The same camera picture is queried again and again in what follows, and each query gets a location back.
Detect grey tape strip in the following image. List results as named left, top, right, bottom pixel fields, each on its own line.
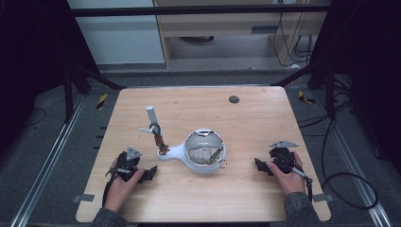
left=312, top=193, right=335, bottom=203
left=73, top=193, right=96, bottom=203

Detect metal floor rail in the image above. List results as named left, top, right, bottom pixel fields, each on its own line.
left=311, top=91, right=395, bottom=227
left=9, top=94, right=86, bottom=227

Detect black curtain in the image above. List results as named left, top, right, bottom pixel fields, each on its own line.
left=310, top=0, right=401, bottom=178
left=0, top=0, right=98, bottom=152

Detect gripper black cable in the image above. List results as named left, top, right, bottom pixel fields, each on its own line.
left=291, top=166, right=314, bottom=202
left=101, top=174, right=119, bottom=208

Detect person's right hand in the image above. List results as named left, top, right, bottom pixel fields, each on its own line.
left=266, top=151, right=307, bottom=197

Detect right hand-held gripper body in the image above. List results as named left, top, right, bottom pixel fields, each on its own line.
left=269, top=140, right=300, bottom=174

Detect patterned grey pouch with ring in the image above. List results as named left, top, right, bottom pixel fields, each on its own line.
left=188, top=145, right=229, bottom=169

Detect white cabinet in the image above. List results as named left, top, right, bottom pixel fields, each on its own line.
left=67, top=0, right=166, bottom=65

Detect yellow black striped tape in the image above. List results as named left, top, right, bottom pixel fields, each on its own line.
left=297, top=90, right=316, bottom=105
left=96, top=93, right=109, bottom=111

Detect thin black floor cable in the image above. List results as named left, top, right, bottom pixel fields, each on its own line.
left=23, top=108, right=47, bottom=128

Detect white key stand with bowl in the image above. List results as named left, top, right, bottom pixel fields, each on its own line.
left=139, top=105, right=227, bottom=174

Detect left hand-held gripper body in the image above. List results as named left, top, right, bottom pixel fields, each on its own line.
left=108, top=146, right=144, bottom=183

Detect black floor cable loop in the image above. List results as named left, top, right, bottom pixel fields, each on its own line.
left=297, top=103, right=379, bottom=211

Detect black stand legs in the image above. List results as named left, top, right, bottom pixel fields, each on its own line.
left=62, top=61, right=127, bottom=124
left=270, top=56, right=339, bottom=121

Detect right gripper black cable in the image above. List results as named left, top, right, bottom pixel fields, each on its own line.
left=291, top=166, right=314, bottom=202

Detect person's left hand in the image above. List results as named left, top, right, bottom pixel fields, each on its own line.
left=103, top=157, right=146, bottom=214

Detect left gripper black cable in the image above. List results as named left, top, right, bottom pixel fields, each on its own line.
left=101, top=174, right=119, bottom=208

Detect light wooden desk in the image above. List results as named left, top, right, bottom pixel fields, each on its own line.
left=153, top=0, right=332, bottom=69

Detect green lanyard with orange clip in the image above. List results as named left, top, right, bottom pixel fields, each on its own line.
left=148, top=122, right=171, bottom=156

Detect black horizontal bar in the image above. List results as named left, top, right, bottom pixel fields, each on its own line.
left=67, top=4, right=332, bottom=17

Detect black hanging cables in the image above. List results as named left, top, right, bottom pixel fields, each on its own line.
left=272, top=12, right=313, bottom=68

